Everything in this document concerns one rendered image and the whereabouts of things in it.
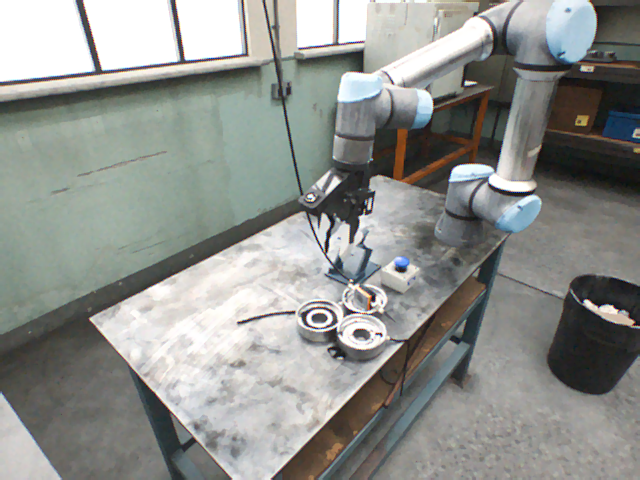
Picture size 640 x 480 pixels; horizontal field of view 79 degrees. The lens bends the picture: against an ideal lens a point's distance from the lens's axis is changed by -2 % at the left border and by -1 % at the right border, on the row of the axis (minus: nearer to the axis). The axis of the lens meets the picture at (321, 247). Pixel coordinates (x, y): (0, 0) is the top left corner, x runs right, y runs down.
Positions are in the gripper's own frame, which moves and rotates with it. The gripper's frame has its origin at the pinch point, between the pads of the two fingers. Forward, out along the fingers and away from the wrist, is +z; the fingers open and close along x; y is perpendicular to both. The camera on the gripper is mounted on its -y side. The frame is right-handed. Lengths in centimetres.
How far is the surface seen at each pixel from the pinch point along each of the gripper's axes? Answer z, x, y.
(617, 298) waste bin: 46, -52, 139
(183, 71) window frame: -22, 149, 54
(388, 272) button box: 11.0, -3.1, 20.2
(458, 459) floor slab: 92, -30, 53
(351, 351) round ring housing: 16.1, -12.0, -5.3
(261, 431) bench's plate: 21.9, -10.7, -28.0
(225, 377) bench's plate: 21.7, 3.6, -25.2
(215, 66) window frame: -25, 149, 73
